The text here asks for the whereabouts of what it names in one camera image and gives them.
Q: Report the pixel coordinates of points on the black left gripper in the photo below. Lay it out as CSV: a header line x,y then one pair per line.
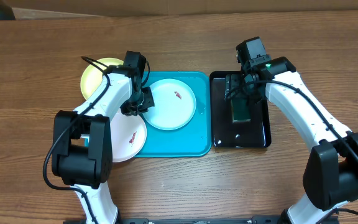
x,y
148,102

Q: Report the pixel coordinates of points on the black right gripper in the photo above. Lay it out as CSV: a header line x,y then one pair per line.
x,y
234,91

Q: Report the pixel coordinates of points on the green sponge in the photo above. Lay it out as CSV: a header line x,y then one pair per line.
x,y
240,111

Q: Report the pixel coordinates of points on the light blue plate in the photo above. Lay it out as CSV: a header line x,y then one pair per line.
x,y
175,105

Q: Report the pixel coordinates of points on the pink plate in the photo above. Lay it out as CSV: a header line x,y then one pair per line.
x,y
128,135

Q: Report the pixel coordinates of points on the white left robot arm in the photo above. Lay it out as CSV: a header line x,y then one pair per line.
x,y
81,153

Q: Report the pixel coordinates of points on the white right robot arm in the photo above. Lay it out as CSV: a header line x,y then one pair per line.
x,y
330,179

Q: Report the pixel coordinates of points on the black rectangular tray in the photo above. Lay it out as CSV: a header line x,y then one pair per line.
x,y
252,129

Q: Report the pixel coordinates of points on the teal plastic tray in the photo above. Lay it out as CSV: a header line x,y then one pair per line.
x,y
192,140

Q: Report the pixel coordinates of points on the yellow plate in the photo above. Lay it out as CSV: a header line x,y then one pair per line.
x,y
92,77

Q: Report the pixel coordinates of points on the cardboard board at back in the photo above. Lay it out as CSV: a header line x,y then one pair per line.
x,y
176,7

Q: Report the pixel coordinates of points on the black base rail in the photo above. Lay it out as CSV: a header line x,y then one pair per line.
x,y
263,219

